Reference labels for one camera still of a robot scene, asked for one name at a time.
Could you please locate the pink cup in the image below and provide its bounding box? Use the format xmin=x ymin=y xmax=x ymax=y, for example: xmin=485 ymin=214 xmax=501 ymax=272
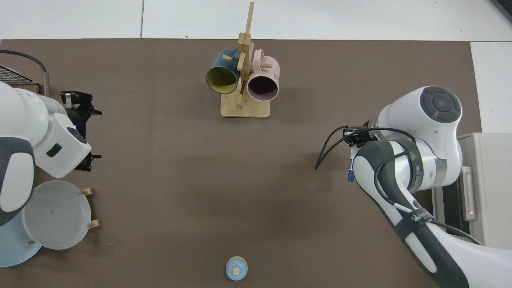
xmin=246 ymin=49 xmax=280 ymax=102

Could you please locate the light blue plate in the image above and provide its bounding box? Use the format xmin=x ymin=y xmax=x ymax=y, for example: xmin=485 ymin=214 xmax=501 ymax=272
xmin=0 ymin=212 xmax=42 ymax=267

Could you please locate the wooden cup stand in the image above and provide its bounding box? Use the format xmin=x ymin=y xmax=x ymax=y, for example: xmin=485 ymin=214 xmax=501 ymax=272
xmin=220 ymin=2 xmax=272 ymax=118

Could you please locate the dark teal cup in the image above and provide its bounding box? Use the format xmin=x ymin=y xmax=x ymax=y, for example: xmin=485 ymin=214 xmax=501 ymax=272
xmin=206 ymin=49 xmax=241 ymax=95

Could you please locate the pale toaster oven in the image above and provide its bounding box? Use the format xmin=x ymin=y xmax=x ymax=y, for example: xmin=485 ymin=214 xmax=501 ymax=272
xmin=432 ymin=133 xmax=512 ymax=250

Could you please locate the grey plate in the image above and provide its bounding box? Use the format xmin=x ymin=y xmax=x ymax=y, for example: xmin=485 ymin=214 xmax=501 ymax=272
xmin=22 ymin=180 xmax=92 ymax=250

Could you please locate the blue and white marker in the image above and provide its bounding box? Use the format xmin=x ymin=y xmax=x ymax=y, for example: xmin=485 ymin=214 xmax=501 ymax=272
xmin=347 ymin=145 xmax=358 ymax=182

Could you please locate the small blue round thing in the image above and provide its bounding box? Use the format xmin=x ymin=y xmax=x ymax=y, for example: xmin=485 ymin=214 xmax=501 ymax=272
xmin=225 ymin=256 xmax=248 ymax=281

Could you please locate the wooden plate rack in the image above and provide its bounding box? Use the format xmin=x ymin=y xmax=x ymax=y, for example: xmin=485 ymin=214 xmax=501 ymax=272
xmin=25 ymin=187 xmax=100 ymax=246

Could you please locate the brown table cloth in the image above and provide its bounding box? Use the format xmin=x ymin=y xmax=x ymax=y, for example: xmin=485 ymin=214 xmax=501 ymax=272
xmin=0 ymin=38 xmax=482 ymax=288

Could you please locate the dark grey corner object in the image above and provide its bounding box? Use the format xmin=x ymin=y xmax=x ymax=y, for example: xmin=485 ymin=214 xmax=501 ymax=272
xmin=491 ymin=0 xmax=512 ymax=21

